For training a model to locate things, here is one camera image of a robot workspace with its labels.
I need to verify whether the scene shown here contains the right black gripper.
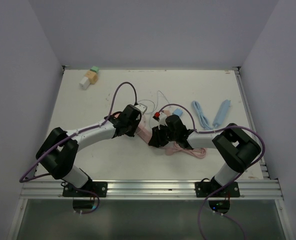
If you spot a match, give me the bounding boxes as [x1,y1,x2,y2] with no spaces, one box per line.
[149,123,178,148]

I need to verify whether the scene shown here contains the pink power strip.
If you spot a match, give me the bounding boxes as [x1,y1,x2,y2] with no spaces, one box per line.
[135,125,152,144]

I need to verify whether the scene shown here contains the blue power strip cord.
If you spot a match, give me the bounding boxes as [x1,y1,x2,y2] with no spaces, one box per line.
[190,100,215,131]

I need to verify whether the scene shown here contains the pink power strip cord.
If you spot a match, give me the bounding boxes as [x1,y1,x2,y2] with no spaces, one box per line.
[164,146,208,160]

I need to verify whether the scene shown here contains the blue power strip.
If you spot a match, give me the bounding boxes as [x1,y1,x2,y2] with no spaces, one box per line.
[212,99,231,128]

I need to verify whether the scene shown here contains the tan plug cube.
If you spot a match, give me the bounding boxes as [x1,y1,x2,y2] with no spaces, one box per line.
[84,70,99,85]

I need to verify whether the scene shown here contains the white plug cube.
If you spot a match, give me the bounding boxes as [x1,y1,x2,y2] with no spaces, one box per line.
[79,77,90,90]

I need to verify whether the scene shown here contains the green plug cube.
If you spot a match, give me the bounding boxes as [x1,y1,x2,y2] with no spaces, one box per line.
[90,66,99,73]

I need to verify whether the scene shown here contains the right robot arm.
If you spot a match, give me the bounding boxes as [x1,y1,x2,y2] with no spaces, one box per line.
[148,112,264,197]

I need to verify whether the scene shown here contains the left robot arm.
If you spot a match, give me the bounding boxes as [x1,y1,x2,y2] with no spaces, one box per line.
[36,104,147,197]

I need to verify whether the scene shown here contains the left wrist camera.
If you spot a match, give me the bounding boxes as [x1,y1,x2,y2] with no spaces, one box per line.
[134,103,148,115]

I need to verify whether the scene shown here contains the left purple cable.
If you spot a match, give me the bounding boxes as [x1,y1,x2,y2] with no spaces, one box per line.
[19,81,139,184]

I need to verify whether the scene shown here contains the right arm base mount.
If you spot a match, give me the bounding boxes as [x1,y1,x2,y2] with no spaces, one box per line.
[194,178,241,198]

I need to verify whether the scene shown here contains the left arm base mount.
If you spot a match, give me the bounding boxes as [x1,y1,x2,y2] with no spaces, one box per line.
[60,180,108,198]

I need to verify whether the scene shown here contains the aluminium front rail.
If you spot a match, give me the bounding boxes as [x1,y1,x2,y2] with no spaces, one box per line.
[19,179,283,200]

